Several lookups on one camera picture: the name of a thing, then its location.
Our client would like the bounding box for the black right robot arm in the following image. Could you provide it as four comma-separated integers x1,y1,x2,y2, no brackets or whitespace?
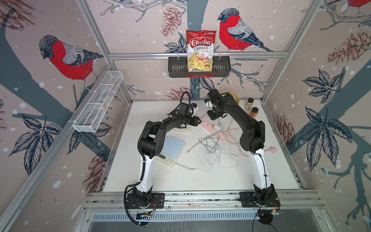
205,89,281,208

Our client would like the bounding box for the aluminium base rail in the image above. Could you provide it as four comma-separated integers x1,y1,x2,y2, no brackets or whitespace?
82,189,324,212

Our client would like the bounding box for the grey USB cable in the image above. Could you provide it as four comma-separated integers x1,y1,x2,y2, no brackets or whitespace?
186,134,222,154

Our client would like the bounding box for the red cassava chips bag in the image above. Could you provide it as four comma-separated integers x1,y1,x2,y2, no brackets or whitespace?
186,30,216,72

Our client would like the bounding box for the white charger adapter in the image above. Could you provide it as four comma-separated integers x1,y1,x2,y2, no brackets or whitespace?
214,124,222,133

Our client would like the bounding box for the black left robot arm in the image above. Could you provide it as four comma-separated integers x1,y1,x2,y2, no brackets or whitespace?
124,91,201,207

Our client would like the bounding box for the white USB cable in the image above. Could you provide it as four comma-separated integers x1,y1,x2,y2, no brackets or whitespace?
175,131,240,172

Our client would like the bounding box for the pink power strip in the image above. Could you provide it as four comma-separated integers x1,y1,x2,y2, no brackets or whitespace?
201,118,227,141

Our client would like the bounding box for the light spice jar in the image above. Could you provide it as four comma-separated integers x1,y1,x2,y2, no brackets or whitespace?
244,98,254,111

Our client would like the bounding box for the blue-top kitchen scale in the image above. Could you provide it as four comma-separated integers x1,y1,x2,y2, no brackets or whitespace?
157,136,185,168
173,125,192,133

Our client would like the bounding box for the brown spice jar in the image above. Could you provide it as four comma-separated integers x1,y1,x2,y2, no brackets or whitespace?
249,107,259,119

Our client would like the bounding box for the yellow rimmed wooden bowl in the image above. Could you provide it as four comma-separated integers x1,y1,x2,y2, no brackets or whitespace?
230,93,240,104

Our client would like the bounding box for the white mesh wall shelf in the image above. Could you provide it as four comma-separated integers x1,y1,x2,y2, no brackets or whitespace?
73,71,123,133

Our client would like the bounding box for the black hanging wire basket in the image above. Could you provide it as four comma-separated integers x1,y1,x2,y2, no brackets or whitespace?
168,56,231,78

